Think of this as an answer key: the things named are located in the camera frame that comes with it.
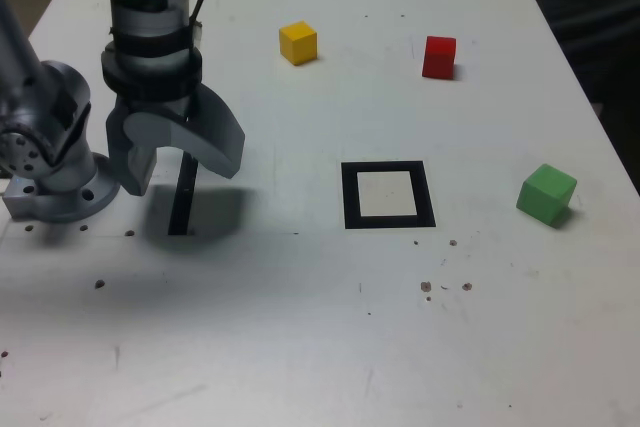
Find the black tape strip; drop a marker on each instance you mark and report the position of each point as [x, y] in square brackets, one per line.
[179, 207]

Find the black tape square outline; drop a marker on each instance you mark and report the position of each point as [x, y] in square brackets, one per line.
[350, 197]

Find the yellow cube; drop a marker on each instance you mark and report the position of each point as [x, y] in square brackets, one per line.
[297, 44]

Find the red cube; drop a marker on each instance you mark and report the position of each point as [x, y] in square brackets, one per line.
[439, 59]

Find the green cube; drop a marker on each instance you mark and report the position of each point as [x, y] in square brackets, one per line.
[545, 194]

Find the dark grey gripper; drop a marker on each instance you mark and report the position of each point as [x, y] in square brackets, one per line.
[160, 104]

